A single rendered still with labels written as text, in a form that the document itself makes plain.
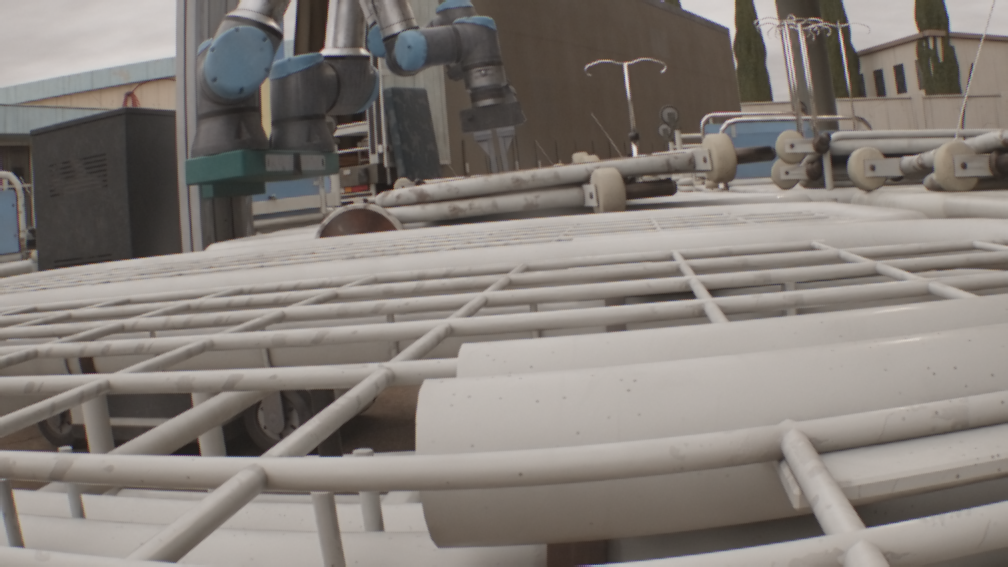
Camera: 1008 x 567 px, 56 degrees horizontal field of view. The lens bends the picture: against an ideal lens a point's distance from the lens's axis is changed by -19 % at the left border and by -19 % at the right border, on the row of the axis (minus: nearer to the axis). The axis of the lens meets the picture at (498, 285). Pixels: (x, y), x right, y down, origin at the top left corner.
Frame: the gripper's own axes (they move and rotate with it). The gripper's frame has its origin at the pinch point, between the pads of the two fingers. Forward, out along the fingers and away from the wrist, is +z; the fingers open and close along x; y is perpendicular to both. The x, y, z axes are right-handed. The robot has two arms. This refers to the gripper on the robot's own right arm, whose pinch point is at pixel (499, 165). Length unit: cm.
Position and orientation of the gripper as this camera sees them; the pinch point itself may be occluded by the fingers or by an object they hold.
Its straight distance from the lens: 244.2
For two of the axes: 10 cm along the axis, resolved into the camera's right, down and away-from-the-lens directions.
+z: 1.7, 9.8, 0.8
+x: 9.9, -1.7, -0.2
